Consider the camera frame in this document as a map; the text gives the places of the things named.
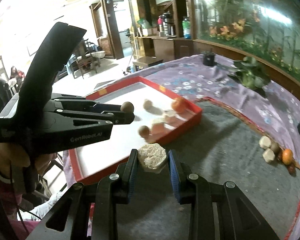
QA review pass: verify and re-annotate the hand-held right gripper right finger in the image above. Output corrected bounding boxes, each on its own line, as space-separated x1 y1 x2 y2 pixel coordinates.
168 149 280 240

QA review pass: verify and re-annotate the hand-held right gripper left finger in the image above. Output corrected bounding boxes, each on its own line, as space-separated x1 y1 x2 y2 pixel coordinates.
39 149 139 240

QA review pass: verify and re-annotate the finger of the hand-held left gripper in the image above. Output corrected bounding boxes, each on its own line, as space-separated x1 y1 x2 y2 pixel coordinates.
56 110 135 127
50 93 123 113

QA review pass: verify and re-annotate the pale crumbly yam piece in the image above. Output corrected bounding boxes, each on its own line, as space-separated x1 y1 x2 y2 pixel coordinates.
137 143 167 173
262 149 276 164
259 136 271 148

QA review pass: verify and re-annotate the red cardboard tray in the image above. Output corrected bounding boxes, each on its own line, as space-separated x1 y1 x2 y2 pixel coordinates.
69 76 203 183

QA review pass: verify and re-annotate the heap of pale yam chunks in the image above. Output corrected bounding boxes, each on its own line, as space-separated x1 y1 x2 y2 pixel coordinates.
150 110 180 133

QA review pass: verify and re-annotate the orange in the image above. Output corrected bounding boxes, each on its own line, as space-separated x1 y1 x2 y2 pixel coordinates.
171 97 186 113
282 149 293 165

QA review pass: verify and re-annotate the person's left forearm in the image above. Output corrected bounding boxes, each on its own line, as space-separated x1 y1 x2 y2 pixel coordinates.
0 167 40 240

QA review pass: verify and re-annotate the person's left hand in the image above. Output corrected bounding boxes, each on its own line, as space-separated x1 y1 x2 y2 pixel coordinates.
0 140 56 193

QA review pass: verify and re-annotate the wooden chair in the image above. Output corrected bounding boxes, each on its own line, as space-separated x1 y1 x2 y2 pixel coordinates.
70 36 99 79

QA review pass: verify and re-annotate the grey felt mat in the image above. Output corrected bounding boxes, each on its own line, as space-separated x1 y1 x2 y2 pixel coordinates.
90 97 300 240

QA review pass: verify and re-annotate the white cloth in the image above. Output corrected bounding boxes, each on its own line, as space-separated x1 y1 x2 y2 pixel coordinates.
22 191 65 220

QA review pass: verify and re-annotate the wooden counter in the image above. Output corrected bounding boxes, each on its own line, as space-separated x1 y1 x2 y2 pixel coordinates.
137 35 194 60

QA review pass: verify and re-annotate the black thermos pot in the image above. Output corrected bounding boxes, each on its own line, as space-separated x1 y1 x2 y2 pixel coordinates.
163 12 175 36

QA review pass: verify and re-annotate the black cup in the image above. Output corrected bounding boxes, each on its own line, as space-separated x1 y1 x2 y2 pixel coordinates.
202 48 217 67

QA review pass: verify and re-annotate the green bottle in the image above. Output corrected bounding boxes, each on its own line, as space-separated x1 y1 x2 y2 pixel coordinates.
182 17 191 39

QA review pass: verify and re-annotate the green leafy sprig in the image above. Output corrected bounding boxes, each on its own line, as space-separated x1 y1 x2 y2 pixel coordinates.
227 56 272 90

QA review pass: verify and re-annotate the painted glass screen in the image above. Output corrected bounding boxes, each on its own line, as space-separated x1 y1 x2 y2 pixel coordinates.
190 0 300 90

